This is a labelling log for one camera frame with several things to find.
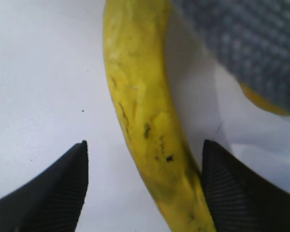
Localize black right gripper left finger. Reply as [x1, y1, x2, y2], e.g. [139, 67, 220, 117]
[0, 141, 88, 232]

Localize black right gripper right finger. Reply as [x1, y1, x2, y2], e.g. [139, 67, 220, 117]
[201, 140, 290, 232]

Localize yellow pear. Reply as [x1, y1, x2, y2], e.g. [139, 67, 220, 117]
[240, 83, 290, 116]

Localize navy and white lunch bag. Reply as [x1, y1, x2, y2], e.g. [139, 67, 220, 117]
[173, 0, 290, 164]

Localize yellow banana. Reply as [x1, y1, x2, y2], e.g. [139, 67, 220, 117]
[103, 0, 216, 232]

